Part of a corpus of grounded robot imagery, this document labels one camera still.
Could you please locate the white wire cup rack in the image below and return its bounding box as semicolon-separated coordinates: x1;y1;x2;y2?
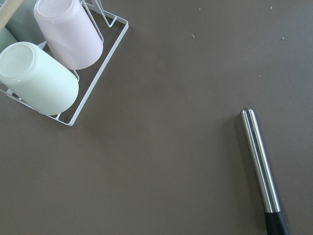
0;0;129;127

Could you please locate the wooden rack handle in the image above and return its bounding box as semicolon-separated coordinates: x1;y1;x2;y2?
0;0;22;30

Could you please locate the grey plastic cup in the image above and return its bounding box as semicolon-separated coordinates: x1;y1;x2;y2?
6;0;45;45

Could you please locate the steel muddler black tip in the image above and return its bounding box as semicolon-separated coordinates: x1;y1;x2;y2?
240;108;290;235

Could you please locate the pink plastic cup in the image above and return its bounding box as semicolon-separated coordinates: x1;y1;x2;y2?
34;0;103;70

